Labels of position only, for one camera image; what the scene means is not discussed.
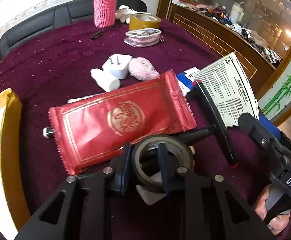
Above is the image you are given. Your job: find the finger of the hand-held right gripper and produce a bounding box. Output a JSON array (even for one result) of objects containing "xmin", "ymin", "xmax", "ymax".
[
  {"xmin": 238, "ymin": 112, "xmax": 291, "ymax": 171},
  {"xmin": 258, "ymin": 115, "xmax": 282, "ymax": 141}
]

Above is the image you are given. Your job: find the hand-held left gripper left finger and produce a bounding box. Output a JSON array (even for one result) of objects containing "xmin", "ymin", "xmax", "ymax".
[{"xmin": 14, "ymin": 142, "xmax": 133, "ymax": 240}]

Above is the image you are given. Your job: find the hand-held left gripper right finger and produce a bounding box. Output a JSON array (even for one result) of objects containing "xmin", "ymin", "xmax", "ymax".
[{"xmin": 157, "ymin": 142, "xmax": 276, "ymax": 240}]

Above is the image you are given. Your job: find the black tape roll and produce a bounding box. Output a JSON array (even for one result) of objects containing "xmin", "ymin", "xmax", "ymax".
[{"xmin": 131, "ymin": 134, "xmax": 194, "ymax": 187}]

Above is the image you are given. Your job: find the beige medicine box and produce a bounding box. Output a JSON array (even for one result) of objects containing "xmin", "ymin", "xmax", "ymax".
[{"xmin": 194, "ymin": 52, "xmax": 259, "ymax": 128}]

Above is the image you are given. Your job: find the black rod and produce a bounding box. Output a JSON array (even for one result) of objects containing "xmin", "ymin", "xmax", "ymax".
[{"xmin": 178, "ymin": 126, "xmax": 216, "ymax": 145}]

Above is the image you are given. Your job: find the red foil packet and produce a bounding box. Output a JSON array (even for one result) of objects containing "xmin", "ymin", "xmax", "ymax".
[{"xmin": 48, "ymin": 70, "xmax": 197, "ymax": 176}]

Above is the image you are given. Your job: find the blue white medicine box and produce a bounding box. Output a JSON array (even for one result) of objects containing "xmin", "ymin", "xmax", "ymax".
[{"xmin": 176, "ymin": 67, "xmax": 201, "ymax": 97}]

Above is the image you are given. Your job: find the small white bottle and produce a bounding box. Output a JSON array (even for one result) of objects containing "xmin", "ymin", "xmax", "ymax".
[{"xmin": 90, "ymin": 68, "xmax": 121, "ymax": 92}]

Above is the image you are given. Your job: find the pink fluffy ball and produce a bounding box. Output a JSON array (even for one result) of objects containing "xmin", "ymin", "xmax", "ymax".
[{"xmin": 128, "ymin": 57, "xmax": 160, "ymax": 81}]

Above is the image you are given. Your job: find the white charger plug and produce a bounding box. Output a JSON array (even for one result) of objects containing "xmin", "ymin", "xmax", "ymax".
[{"xmin": 102, "ymin": 54, "xmax": 132, "ymax": 80}]

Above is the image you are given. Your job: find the gold cardboard tray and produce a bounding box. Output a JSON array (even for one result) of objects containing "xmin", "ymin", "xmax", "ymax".
[{"xmin": 0, "ymin": 88, "xmax": 31, "ymax": 232}]

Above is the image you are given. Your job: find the person's right hand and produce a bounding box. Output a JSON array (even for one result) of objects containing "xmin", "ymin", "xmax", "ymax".
[{"xmin": 252, "ymin": 185, "xmax": 291, "ymax": 236}]

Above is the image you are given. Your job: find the white plastic piece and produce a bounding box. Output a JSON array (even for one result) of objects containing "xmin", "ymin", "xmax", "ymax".
[{"xmin": 135, "ymin": 175, "xmax": 166, "ymax": 205}]

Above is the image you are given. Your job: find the wooden cabinet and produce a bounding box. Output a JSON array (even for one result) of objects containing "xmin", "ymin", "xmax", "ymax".
[{"xmin": 157, "ymin": 0, "xmax": 291, "ymax": 100}]

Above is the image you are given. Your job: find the white cup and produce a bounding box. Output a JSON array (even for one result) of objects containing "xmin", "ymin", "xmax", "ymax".
[{"xmin": 229, "ymin": 2, "xmax": 244, "ymax": 23}]

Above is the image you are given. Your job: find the burgundy tablecloth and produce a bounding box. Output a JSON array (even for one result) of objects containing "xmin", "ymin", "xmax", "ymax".
[{"xmin": 0, "ymin": 17, "xmax": 291, "ymax": 240}]

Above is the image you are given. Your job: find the black pen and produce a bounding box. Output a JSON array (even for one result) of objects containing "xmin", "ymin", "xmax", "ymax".
[{"xmin": 90, "ymin": 30, "xmax": 105, "ymax": 40}]

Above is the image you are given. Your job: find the yellow tape roll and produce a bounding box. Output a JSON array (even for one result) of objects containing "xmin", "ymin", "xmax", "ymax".
[{"xmin": 128, "ymin": 13, "xmax": 161, "ymax": 32}]

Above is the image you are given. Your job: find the white plush toy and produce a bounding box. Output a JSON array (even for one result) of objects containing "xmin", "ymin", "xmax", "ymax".
[{"xmin": 115, "ymin": 5, "xmax": 138, "ymax": 24}]

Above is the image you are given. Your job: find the pink knitted bottle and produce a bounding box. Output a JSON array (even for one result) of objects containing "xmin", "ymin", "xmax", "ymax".
[{"xmin": 92, "ymin": 0, "xmax": 121, "ymax": 28}]

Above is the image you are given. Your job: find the black leather sofa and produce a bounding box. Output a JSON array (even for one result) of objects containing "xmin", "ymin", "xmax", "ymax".
[{"xmin": 0, "ymin": 0, "xmax": 148, "ymax": 58}]

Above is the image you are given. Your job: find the pile of cables and clutter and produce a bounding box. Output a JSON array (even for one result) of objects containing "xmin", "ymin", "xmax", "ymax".
[{"xmin": 195, "ymin": 2, "xmax": 283, "ymax": 63}]

